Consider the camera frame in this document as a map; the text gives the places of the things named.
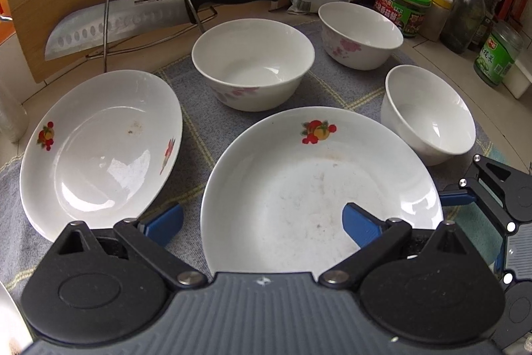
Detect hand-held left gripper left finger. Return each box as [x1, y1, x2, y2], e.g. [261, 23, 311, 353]
[54, 202, 208, 291]

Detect yellow lid jar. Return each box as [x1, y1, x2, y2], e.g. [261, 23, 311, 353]
[422, 0, 453, 43]

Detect metal wire rack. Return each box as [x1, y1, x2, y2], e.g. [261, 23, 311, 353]
[85, 0, 219, 73]

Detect white plate with fruit print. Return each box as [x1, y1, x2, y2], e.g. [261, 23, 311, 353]
[200, 106, 445, 276]
[0, 279, 34, 355]
[19, 69, 184, 243]

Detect teal printed mat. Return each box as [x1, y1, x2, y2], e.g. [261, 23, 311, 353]
[474, 139, 510, 175]

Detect white plastic container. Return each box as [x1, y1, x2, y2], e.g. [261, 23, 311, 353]
[503, 56, 532, 98]

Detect grey checked cloth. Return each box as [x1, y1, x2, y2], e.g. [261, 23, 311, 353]
[0, 16, 508, 297]

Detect white bowl with pink flowers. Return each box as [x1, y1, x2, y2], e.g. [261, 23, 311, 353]
[191, 18, 315, 112]
[318, 1, 405, 71]

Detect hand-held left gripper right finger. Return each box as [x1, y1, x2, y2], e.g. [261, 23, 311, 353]
[319, 202, 474, 291]

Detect plain white bowl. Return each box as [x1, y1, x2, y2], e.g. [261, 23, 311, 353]
[380, 65, 476, 167]

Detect kitchen knife with black handle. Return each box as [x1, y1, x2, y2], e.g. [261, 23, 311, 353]
[44, 0, 282, 62]

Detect red cap glass bottle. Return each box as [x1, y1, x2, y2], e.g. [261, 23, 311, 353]
[441, 0, 487, 54]

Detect green label glass jar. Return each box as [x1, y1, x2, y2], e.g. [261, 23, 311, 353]
[474, 21, 524, 87]

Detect green lid sauce jar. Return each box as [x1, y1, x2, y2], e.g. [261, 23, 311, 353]
[375, 0, 432, 38]

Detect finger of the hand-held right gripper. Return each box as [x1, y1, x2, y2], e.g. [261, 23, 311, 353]
[440, 155, 532, 233]

